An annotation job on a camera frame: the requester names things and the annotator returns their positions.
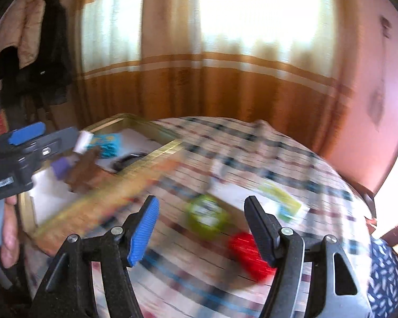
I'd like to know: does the green toy block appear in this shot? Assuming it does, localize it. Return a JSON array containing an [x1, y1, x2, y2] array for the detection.
[[185, 195, 231, 239]]

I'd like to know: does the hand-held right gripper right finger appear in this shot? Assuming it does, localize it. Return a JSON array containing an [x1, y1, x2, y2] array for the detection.
[[244, 195, 374, 318]]

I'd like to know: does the beige hanging jacket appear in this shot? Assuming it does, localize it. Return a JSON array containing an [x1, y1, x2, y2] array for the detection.
[[16, 0, 49, 70]]

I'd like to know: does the orange and cream curtain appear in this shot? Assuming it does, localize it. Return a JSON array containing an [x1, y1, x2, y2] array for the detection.
[[75, 0, 355, 160]]

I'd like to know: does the gold metal tin box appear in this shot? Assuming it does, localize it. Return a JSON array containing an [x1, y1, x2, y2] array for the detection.
[[18, 113, 186, 255]]

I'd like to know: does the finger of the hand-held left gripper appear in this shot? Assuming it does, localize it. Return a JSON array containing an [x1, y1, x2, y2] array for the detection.
[[36, 126, 81, 160], [0, 122, 47, 154]]

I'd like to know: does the plaid tablecloth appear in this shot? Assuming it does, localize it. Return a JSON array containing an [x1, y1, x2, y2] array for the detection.
[[20, 116, 375, 318]]

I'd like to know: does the person's left hand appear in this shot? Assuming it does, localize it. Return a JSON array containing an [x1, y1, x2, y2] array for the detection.
[[1, 194, 21, 270]]

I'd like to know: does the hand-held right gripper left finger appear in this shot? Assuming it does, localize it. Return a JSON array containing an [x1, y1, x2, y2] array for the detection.
[[30, 195, 160, 318]]

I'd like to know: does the brown and purple toy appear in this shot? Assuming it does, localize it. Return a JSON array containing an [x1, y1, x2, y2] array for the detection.
[[51, 131, 103, 194]]

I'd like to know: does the red toy block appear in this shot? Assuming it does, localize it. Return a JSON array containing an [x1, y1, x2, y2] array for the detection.
[[227, 232, 276, 284]]

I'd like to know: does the dark hanging wall ornament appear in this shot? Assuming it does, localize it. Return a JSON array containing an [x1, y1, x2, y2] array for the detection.
[[368, 15, 393, 130]]

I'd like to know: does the dark wooden chair back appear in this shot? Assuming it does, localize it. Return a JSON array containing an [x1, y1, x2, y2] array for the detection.
[[352, 177, 380, 221]]

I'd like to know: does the white packet green label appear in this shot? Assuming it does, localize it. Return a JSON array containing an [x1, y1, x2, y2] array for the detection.
[[209, 177, 310, 226]]

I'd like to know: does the blue toy brick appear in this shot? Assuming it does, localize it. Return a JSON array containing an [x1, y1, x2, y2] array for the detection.
[[86, 132, 125, 160]]

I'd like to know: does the dark purple crumpled object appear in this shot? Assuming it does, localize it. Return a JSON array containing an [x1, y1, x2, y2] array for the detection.
[[111, 152, 150, 173]]

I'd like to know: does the blue patterned garment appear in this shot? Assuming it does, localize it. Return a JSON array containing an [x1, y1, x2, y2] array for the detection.
[[366, 237, 398, 318]]

